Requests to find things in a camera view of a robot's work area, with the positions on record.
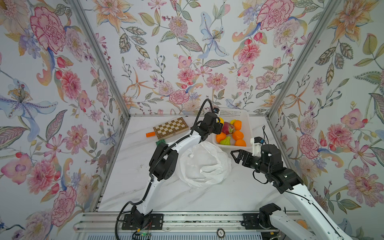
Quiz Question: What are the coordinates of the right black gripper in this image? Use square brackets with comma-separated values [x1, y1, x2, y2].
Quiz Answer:
[231, 150, 270, 178]

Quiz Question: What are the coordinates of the orange mandarin fruit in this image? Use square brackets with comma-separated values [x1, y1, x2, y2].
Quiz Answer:
[233, 120, 242, 131]
[235, 139, 247, 147]
[216, 133, 227, 144]
[232, 131, 244, 141]

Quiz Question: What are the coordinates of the red dragon fruit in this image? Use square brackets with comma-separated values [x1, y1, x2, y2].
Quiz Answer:
[222, 122, 235, 135]

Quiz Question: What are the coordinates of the green pear fruit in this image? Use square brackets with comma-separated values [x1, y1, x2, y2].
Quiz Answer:
[220, 137, 231, 146]

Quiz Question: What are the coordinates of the white translucent plastic bag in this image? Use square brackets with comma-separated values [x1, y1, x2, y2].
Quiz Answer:
[176, 142, 232, 188]

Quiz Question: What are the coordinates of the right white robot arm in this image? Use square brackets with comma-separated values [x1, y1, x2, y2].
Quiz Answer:
[231, 144, 351, 240]

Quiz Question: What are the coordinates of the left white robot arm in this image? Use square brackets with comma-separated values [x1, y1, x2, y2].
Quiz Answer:
[128, 108, 224, 227]

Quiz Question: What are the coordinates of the white perforated plastic basket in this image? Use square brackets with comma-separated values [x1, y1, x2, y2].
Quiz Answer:
[210, 108, 253, 151]

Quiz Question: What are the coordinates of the wooden folding chessboard box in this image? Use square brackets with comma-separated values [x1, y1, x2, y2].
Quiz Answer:
[153, 117, 190, 140]

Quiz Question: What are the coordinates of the green toy building brick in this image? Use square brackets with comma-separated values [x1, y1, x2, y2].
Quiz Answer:
[156, 140, 166, 145]

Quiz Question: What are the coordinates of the orange toy building brick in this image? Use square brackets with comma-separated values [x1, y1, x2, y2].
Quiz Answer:
[146, 132, 156, 138]

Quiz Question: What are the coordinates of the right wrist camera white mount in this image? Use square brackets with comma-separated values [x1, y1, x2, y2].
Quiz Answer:
[251, 137, 265, 157]

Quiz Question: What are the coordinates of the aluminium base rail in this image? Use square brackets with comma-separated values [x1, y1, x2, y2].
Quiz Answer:
[75, 212, 289, 240]

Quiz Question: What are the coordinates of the aluminium back bottom rail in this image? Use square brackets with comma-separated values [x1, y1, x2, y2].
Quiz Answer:
[129, 112, 268, 117]

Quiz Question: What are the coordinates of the black corrugated cable hose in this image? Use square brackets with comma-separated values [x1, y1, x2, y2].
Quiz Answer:
[114, 98, 217, 240]

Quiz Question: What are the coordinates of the aluminium corner post left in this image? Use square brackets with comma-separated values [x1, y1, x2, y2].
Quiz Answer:
[69, 0, 131, 120]

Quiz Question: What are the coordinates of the aluminium corner post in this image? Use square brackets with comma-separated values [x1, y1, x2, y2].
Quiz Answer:
[264, 1, 337, 120]
[69, 0, 131, 120]

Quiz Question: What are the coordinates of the aluminium corner post right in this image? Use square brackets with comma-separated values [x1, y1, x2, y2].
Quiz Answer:
[264, 1, 337, 120]

